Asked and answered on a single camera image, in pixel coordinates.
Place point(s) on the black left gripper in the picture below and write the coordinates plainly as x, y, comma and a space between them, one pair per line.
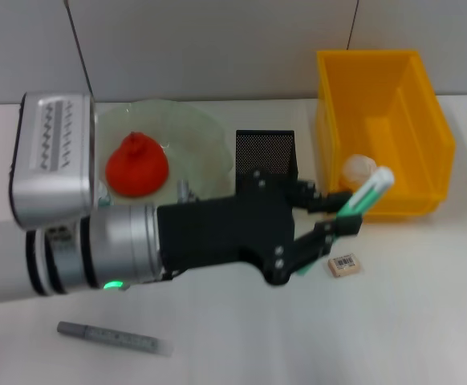
225, 232

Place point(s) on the mint green pen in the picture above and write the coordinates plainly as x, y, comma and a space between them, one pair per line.
368, 190

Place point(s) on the white paper ball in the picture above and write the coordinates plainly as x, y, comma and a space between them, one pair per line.
356, 168

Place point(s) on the red pomegranate-shaped toy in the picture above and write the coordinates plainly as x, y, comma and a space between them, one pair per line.
137, 168

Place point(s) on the beige eraser with barcode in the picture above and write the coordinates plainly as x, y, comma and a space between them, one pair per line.
346, 268

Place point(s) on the black mesh pen holder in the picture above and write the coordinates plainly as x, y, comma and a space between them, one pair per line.
261, 152

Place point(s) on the pale green glass fruit plate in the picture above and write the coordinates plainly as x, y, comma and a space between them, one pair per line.
193, 128

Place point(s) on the grey marker pen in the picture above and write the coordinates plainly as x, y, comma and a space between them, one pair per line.
109, 335

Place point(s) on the yellow plastic bin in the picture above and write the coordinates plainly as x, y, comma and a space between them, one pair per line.
426, 132

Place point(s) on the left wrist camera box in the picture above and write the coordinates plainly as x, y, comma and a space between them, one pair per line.
53, 160

